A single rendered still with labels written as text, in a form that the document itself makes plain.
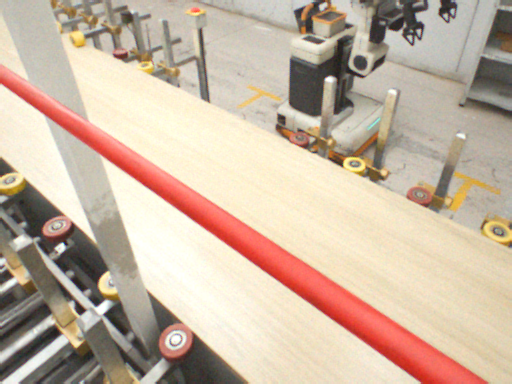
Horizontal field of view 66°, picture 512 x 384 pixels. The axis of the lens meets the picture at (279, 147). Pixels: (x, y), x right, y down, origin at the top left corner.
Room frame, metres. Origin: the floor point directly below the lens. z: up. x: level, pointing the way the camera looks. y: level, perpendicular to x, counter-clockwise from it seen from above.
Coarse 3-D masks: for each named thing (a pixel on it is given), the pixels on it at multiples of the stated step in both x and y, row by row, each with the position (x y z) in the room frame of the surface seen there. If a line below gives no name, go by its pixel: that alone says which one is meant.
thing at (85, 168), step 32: (0, 0) 0.51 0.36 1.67; (32, 0) 0.52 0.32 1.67; (32, 32) 0.51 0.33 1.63; (32, 64) 0.50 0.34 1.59; (64, 64) 0.53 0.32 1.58; (64, 96) 0.52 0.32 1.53; (64, 160) 0.52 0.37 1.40; (96, 160) 0.53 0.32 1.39; (96, 192) 0.51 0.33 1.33; (96, 224) 0.50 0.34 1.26; (128, 256) 0.53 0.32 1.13; (128, 288) 0.51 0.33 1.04; (160, 352) 0.52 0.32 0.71
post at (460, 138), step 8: (456, 136) 1.03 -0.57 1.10; (464, 136) 1.02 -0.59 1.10; (456, 144) 1.03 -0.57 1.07; (464, 144) 1.02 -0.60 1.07; (448, 152) 1.03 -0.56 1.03; (456, 152) 1.02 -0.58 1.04; (448, 160) 1.03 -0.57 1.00; (456, 160) 1.01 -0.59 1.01; (448, 168) 1.02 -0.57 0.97; (440, 176) 1.03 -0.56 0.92; (448, 176) 1.02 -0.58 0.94; (440, 184) 1.03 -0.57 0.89; (448, 184) 1.01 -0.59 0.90; (440, 192) 1.02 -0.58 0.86; (432, 208) 1.03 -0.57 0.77
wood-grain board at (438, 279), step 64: (128, 64) 1.90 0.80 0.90; (0, 128) 1.31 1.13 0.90; (128, 128) 1.32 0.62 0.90; (192, 128) 1.33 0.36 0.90; (256, 128) 1.34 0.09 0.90; (64, 192) 0.95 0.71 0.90; (128, 192) 0.95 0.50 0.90; (256, 192) 0.96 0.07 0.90; (320, 192) 0.97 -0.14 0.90; (384, 192) 0.97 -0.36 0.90; (192, 256) 0.70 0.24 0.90; (320, 256) 0.71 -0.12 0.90; (384, 256) 0.71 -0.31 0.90; (448, 256) 0.71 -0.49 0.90; (192, 320) 0.51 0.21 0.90; (256, 320) 0.51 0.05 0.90; (320, 320) 0.52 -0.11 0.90; (448, 320) 0.52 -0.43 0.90
